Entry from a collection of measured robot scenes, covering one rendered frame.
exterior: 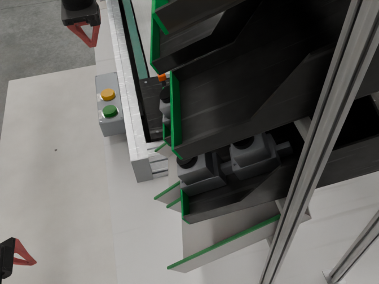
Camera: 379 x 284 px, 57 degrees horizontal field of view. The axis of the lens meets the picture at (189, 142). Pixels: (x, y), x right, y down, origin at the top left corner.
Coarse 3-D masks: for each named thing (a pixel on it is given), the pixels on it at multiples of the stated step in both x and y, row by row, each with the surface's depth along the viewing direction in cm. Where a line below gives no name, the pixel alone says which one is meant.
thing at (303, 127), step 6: (372, 96) 51; (378, 96) 49; (378, 102) 50; (300, 120) 36; (306, 120) 36; (300, 126) 36; (306, 126) 36; (300, 132) 37; (306, 132) 35; (282, 198) 48; (276, 204) 49; (282, 204) 48; (282, 210) 48
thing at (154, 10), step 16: (160, 0) 27; (176, 0) 24; (192, 0) 24; (208, 0) 24; (224, 0) 25; (240, 0) 25; (160, 16) 25; (176, 16) 25; (192, 16) 25; (208, 16) 26; (176, 32) 26
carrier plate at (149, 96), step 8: (144, 80) 105; (152, 80) 105; (168, 80) 104; (144, 88) 103; (152, 88) 102; (160, 88) 102; (144, 96) 101; (152, 96) 100; (144, 104) 99; (152, 104) 98; (152, 112) 96; (160, 112) 96; (152, 120) 95; (160, 120) 94; (152, 128) 93; (160, 128) 93; (152, 136) 91; (160, 136) 91
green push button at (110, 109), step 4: (104, 108) 98; (108, 108) 98; (112, 108) 98; (116, 108) 98; (104, 112) 97; (108, 112) 97; (112, 112) 97; (116, 112) 98; (108, 116) 97; (112, 116) 97
